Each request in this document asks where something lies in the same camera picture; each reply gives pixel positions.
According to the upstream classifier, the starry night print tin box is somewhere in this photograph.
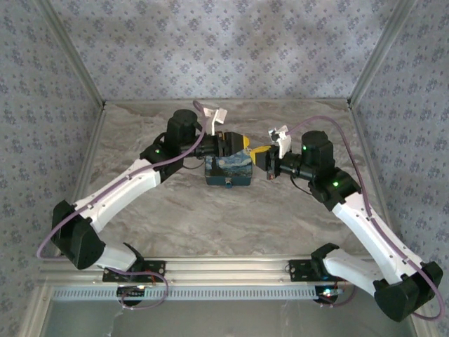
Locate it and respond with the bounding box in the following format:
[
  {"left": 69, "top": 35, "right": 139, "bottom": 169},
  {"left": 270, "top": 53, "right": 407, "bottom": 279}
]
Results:
[{"left": 203, "top": 150, "right": 255, "bottom": 187}]

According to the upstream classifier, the black controller board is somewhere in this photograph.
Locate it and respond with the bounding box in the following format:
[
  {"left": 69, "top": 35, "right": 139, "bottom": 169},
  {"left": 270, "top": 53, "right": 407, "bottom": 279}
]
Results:
[
  {"left": 116, "top": 285, "right": 147, "bottom": 305},
  {"left": 316, "top": 284, "right": 344, "bottom": 304}
]

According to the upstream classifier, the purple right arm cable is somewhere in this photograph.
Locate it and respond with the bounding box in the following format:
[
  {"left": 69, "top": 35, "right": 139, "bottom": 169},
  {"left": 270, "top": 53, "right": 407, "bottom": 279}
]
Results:
[{"left": 286, "top": 115, "right": 447, "bottom": 322}]

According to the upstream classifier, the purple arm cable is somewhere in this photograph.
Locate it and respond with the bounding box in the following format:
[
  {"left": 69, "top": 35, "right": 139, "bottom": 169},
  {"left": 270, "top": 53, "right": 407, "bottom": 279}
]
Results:
[
  {"left": 36, "top": 100, "right": 211, "bottom": 261},
  {"left": 286, "top": 115, "right": 447, "bottom": 322}
]

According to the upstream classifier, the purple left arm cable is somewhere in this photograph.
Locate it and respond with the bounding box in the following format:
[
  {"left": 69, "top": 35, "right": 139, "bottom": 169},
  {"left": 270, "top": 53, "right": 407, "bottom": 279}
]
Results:
[{"left": 36, "top": 100, "right": 211, "bottom": 261}]

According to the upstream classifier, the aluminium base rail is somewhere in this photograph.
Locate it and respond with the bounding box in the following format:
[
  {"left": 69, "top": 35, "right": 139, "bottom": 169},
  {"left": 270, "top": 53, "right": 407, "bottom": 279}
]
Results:
[{"left": 37, "top": 257, "right": 387, "bottom": 286}]

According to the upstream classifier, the aluminium frame post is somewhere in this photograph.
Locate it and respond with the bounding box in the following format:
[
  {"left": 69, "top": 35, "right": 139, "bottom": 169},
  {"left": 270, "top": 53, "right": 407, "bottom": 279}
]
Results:
[{"left": 34, "top": 0, "right": 107, "bottom": 108}]

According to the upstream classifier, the grey slotted cable duct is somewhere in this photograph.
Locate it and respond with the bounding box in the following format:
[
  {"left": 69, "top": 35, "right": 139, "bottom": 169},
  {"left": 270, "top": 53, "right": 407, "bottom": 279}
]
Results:
[{"left": 51, "top": 284, "right": 340, "bottom": 303}]

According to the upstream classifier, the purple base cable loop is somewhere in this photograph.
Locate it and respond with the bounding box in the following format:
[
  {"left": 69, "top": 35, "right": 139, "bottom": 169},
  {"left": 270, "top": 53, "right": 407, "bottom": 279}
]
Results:
[
  {"left": 105, "top": 267, "right": 170, "bottom": 311},
  {"left": 318, "top": 279, "right": 357, "bottom": 309}
]

